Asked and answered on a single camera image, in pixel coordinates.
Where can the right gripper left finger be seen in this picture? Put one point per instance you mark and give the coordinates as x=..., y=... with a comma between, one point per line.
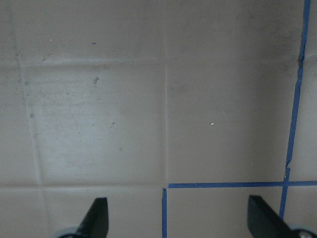
x=95, y=224

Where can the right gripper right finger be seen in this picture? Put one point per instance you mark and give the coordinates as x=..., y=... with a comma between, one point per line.
x=263, y=222

